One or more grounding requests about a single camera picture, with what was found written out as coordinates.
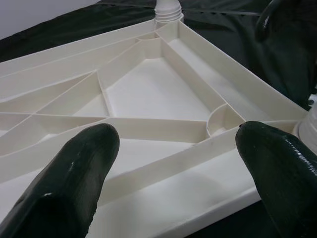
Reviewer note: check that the black tablecloth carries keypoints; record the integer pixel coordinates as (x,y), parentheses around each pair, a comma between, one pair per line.
(223,24)

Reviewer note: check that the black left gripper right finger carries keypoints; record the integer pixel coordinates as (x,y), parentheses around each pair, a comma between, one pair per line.
(284,183)

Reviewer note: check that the white plastic table top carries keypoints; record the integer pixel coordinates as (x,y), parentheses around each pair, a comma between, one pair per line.
(153,86)

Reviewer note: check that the white plastic table leg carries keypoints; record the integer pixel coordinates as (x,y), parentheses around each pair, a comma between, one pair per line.
(309,129)
(168,10)

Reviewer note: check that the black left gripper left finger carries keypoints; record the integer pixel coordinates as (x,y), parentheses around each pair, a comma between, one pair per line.
(64,188)

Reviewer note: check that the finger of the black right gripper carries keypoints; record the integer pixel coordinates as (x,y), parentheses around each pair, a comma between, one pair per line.
(297,69)
(287,19)

